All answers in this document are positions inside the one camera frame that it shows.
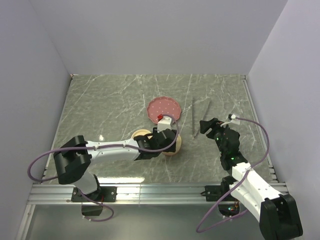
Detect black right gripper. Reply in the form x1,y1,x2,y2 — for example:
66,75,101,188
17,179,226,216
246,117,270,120
199,117,234,156

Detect cream lid with label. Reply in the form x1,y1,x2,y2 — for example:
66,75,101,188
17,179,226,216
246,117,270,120
162,135,182,156

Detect steel food tongs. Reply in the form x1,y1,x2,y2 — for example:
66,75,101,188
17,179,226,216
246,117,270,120
191,97,212,139

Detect cream lid pink handle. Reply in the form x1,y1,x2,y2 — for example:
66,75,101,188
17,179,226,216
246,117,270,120
131,129,152,141

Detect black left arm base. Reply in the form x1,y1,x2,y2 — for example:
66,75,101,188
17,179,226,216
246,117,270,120
71,174,117,203

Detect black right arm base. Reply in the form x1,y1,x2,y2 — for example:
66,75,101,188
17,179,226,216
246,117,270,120
200,176,236,202

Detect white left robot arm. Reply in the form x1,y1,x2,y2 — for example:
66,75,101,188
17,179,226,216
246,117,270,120
53,127,179,201

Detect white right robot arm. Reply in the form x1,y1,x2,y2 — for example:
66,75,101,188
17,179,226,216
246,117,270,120
199,114,303,240

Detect pink dotted plate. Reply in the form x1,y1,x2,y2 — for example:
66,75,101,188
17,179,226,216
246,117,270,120
146,96,182,124

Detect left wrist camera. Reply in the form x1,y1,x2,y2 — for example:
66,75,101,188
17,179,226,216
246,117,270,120
157,114,173,132

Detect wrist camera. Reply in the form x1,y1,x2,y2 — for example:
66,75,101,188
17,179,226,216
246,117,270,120
225,113,241,125
157,114,173,132

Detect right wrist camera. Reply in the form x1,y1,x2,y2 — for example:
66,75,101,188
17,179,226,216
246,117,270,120
225,113,241,125

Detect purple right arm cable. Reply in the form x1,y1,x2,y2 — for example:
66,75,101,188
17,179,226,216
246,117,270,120
195,117,270,233

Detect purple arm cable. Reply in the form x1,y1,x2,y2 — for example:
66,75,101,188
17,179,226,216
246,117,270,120
195,117,270,233
26,114,180,222

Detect aluminium front rail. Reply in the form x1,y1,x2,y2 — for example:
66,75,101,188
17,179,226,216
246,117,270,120
27,182,293,206

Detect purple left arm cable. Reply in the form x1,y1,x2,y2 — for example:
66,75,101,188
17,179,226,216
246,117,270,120
26,114,180,222

